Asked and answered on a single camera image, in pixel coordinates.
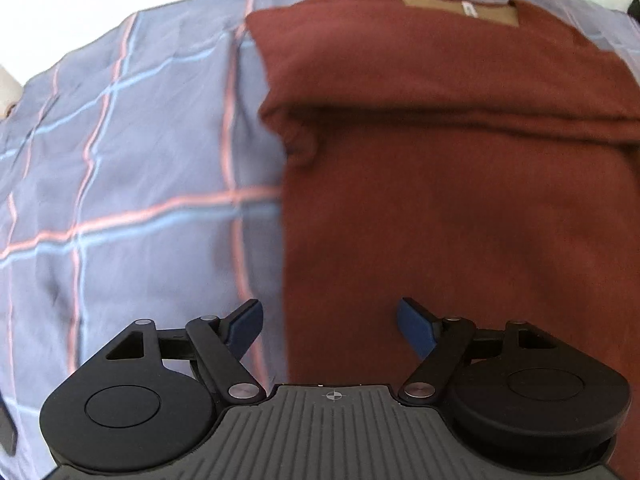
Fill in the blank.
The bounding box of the blue plaid bed sheet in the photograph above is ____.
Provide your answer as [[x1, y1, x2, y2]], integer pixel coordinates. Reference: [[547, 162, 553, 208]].
[[1, 0, 639, 479]]

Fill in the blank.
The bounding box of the black smartphone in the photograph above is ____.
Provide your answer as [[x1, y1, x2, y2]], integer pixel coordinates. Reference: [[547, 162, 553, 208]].
[[0, 396, 18, 456]]

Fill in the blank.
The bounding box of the maroon long-sleeve sweater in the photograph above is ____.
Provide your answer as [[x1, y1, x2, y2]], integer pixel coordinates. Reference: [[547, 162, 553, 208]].
[[244, 0, 640, 480]]

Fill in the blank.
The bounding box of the white bedside furniture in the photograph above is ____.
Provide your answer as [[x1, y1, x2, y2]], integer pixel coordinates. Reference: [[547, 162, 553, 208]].
[[0, 66, 24, 120]]

